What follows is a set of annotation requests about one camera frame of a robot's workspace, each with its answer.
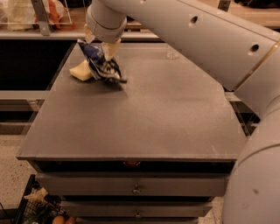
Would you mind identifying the grey drawer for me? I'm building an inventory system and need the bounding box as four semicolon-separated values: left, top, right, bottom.
37;173;228;197
61;201;212;218

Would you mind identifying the clear plastic bin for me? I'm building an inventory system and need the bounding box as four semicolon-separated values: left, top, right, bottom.
0;0;74;31

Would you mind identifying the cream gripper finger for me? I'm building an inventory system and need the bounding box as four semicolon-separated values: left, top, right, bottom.
101;39;121;61
84;24;95;43

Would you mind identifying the grey drawer cabinet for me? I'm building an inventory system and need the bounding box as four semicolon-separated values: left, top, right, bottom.
17;44;246;224

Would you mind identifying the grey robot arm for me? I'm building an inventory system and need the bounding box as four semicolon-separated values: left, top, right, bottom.
86;0;280;224

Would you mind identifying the blue chip bag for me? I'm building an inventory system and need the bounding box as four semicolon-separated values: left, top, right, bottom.
77;39;128;83

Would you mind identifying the grey shelf rail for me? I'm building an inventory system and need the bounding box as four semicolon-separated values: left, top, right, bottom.
0;30;160;41

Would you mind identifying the lower grey drawer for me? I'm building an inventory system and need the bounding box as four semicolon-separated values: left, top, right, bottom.
61;201;212;218

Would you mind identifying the clear plastic water bottle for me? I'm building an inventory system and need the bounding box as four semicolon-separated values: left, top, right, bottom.
166;45;179;60

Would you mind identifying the upper grey drawer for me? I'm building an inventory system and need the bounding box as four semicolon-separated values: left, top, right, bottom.
37;173;228;197

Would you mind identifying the yellow green sponge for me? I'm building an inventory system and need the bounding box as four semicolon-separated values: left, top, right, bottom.
69;60;92;81

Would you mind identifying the black wire basket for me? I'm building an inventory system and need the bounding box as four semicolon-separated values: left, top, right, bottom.
13;174;70;224

